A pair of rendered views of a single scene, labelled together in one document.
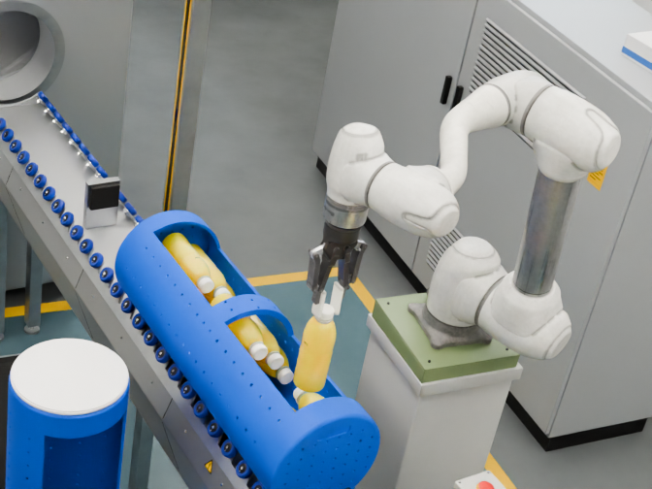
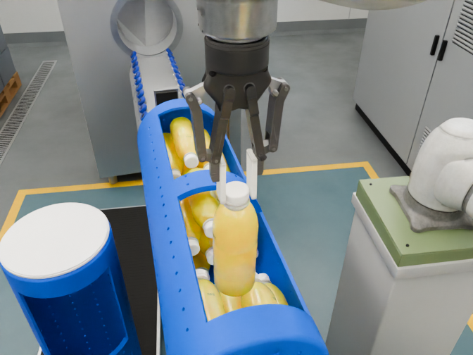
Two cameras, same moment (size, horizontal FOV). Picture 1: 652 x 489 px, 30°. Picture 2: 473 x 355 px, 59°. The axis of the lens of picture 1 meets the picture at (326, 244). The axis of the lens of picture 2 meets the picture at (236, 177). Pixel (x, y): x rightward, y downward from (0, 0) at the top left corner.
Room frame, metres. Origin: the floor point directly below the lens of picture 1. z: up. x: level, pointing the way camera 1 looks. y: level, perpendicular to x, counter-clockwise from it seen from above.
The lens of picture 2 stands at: (1.68, -0.21, 1.82)
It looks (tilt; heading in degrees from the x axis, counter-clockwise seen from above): 37 degrees down; 23
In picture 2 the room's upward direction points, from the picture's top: straight up
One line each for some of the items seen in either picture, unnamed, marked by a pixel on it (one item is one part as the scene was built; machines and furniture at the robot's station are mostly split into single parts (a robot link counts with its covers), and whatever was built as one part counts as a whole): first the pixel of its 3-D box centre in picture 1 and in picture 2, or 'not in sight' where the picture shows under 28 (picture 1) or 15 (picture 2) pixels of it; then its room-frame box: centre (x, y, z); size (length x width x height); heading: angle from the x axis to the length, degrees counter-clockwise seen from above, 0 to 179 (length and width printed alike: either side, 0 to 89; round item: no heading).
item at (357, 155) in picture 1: (360, 164); not in sight; (2.12, -0.04, 1.81); 0.13 x 0.11 x 0.16; 54
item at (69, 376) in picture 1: (70, 374); (55, 237); (2.24, 0.54, 1.03); 0.28 x 0.28 x 0.01
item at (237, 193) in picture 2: (324, 312); (236, 195); (2.12, -0.03, 1.43); 0.04 x 0.04 x 0.02
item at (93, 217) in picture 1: (102, 204); (167, 106); (3.05, 0.68, 1.00); 0.10 x 0.04 x 0.15; 127
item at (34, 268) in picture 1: (34, 263); not in sight; (3.65, 1.04, 0.31); 0.06 x 0.06 x 0.63; 37
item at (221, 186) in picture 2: (318, 302); (221, 179); (2.11, -0.01, 1.47); 0.03 x 0.01 x 0.07; 37
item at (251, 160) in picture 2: (336, 298); (251, 174); (2.13, -0.04, 1.47); 0.03 x 0.01 x 0.07; 37
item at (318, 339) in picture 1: (316, 349); (235, 242); (2.12, -0.02, 1.33); 0.07 x 0.07 x 0.19
